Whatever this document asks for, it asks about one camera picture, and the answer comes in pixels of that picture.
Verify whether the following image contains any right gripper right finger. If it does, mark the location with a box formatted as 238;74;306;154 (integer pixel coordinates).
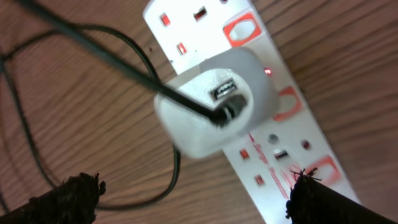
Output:
285;168;397;224

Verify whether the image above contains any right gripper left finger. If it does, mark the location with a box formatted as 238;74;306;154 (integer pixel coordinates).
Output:
1;173;106;224

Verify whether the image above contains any black charging cable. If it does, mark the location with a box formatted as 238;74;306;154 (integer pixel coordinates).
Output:
0;0;231;215

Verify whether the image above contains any white charger adapter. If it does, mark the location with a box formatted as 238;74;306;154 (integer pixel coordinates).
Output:
154;47;279;159

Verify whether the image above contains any white power strip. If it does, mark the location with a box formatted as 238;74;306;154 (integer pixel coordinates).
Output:
143;0;357;223

